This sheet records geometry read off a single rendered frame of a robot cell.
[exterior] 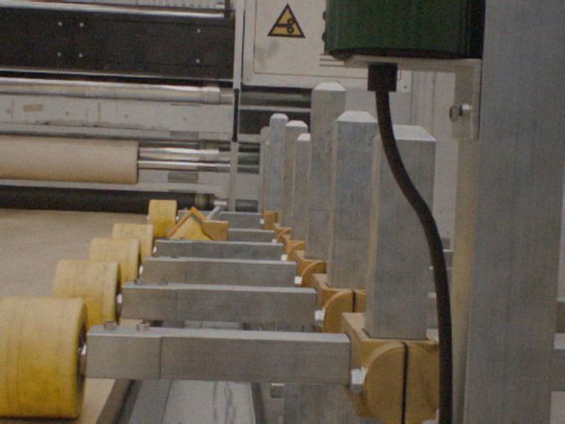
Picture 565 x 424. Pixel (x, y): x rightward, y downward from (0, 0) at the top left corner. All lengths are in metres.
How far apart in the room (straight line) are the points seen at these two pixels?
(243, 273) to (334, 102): 0.22
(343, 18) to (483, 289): 0.12
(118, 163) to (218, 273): 1.79
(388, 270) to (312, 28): 2.33
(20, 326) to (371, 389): 0.23
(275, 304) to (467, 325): 0.55
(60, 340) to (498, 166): 0.36
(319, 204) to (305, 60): 1.81
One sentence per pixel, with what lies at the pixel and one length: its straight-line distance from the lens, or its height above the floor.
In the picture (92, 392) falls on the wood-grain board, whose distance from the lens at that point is 0.81.
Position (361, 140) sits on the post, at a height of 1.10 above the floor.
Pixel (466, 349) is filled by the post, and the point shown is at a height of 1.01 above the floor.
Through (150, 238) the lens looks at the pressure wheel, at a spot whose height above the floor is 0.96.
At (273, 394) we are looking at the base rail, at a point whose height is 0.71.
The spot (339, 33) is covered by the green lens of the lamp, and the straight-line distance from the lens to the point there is 0.41.
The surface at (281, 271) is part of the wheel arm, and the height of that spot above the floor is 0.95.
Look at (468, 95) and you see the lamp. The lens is 0.42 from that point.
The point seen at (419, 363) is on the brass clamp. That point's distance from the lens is 0.65.
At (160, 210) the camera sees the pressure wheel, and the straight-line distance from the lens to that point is 2.18.
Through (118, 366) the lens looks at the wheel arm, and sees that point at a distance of 0.71.
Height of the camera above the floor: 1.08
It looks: 3 degrees down
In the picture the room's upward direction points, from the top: 2 degrees clockwise
